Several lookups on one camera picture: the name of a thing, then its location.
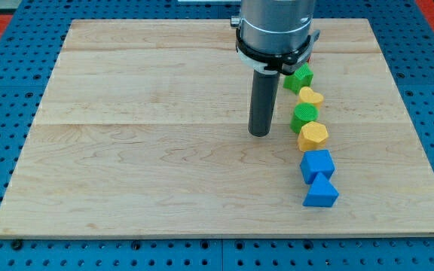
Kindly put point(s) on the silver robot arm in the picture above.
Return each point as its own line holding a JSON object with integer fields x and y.
{"x": 273, "y": 36}

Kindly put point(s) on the yellow heart block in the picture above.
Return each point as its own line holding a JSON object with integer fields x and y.
{"x": 307, "y": 95}

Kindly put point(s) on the green cylinder block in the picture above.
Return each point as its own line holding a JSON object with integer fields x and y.
{"x": 303, "y": 113}

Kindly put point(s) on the wooden board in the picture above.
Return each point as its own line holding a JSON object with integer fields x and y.
{"x": 142, "y": 134}

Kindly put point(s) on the green star block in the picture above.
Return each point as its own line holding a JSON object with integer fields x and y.
{"x": 302, "y": 77}

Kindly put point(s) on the blue cube block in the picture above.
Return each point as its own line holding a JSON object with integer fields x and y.
{"x": 314, "y": 162}

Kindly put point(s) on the blue triangle block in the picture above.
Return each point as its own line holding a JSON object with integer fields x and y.
{"x": 322, "y": 193}

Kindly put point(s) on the yellow hexagon block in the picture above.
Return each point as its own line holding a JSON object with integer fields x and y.
{"x": 313, "y": 136}

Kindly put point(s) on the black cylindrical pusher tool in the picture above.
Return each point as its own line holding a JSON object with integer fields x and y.
{"x": 263, "y": 96}

